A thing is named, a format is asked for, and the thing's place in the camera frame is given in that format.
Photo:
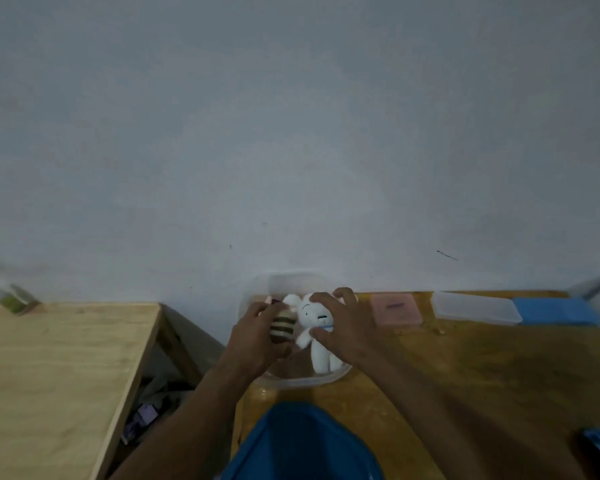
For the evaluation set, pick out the person's left hand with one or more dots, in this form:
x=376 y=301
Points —
x=252 y=342

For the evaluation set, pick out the person's right hand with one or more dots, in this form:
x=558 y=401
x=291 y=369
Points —
x=347 y=327

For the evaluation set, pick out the brown striped plush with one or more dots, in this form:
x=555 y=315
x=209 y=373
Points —
x=282 y=327

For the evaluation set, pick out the white dog plush toy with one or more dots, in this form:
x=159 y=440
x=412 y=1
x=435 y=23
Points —
x=312 y=314

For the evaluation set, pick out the pink transparent case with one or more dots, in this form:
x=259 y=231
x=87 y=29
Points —
x=396 y=312

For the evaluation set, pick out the blue container lid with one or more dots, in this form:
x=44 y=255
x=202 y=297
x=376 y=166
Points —
x=300 y=444

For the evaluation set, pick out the clear plastic case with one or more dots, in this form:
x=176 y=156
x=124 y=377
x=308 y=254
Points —
x=475 y=308

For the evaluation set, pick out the blue plastic case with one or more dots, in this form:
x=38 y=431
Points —
x=557 y=312

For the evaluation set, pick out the person's left forearm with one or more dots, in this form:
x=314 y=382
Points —
x=180 y=429

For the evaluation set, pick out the person's right forearm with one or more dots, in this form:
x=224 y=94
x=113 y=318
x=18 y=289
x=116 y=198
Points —
x=470 y=419

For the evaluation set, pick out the clutter on floor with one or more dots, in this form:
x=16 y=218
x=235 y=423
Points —
x=150 y=409

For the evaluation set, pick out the wooden side table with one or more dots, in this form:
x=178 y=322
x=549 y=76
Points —
x=65 y=384

